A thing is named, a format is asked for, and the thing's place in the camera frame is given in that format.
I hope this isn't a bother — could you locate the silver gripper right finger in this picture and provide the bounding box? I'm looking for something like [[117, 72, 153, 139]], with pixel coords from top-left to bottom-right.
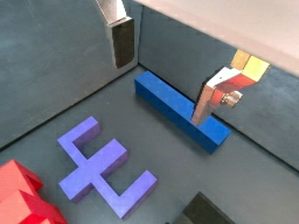
[[190, 50, 269, 125]]

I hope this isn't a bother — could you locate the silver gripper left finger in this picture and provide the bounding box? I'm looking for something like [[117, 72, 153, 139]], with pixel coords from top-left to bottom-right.
[[94, 0, 134, 68]]

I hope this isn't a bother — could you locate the blue rectangular bar block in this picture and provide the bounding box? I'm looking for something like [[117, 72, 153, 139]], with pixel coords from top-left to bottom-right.
[[134, 71, 231, 154]]

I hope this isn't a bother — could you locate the purple comb-shaped block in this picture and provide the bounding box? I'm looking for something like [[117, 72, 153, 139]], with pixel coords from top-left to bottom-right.
[[57, 116, 157, 220]]

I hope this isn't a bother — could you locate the red comb-shaped block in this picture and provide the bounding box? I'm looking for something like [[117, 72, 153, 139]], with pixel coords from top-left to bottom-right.
[[0, 159, 68, 224]]

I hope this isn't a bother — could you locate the black angled bracket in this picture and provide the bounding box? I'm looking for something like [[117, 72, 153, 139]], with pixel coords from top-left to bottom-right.
[[164, 192, 236, 224]]

